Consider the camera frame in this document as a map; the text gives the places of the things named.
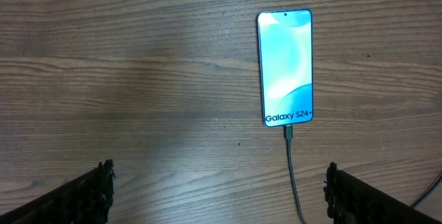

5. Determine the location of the Samsung Galaxy smartphone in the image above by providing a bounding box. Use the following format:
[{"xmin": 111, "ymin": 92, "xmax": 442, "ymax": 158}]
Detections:
[{"xmin": 256, "ymin": 9, "xmax": 314, "ymax": 127}]

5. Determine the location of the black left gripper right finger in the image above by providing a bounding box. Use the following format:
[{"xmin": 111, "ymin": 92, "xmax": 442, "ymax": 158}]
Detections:
[{"xmin": 324, "ymin": 163, "xmax": 441, "ymax": 224}]

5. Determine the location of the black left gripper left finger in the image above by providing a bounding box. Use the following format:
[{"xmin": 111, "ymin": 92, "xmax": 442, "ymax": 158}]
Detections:
[{"xmin": 1, "ymin": 159, "xmax": 115, "ymax": 224}]

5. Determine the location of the black USB charging cable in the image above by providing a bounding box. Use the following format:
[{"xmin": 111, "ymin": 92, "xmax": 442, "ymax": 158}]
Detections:
[{"xmin": 282, "ymin": 124, "xmax": 442, "ymax": 224}]

